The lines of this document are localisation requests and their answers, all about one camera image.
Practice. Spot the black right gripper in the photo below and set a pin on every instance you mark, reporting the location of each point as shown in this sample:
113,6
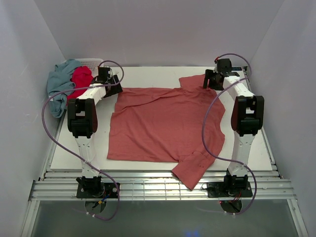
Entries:
209,75

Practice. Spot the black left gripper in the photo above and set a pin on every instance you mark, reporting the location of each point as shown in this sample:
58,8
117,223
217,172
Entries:
117,89

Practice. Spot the salmon pink t-shirt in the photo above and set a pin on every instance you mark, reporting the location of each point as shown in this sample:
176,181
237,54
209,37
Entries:
180,125

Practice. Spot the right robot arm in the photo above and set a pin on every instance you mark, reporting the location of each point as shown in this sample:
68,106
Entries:
246,121

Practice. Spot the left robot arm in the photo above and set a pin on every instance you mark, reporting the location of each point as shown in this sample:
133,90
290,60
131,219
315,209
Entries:
82,123

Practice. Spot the blue label sticker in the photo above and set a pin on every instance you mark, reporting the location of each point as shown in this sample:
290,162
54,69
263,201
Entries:
237,69

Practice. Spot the white plastic laundry basket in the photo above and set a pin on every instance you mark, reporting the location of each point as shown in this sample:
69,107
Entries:
91,63

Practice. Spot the magenta red t-shirt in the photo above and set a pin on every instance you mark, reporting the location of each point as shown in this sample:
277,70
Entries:
82,77

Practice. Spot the grey-blue t-shirt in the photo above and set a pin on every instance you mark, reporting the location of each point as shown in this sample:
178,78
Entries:
60,80

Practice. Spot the white wrist camera, left arm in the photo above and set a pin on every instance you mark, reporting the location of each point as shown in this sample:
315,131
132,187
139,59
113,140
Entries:
113,72

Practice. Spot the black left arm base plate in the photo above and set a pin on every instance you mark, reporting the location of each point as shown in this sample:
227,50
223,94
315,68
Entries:
104,190

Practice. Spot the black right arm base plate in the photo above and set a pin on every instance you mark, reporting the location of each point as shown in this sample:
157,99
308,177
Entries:
219,190

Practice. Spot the aluminium rail frame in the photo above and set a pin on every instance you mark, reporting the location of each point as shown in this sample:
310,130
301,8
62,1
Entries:
154,181

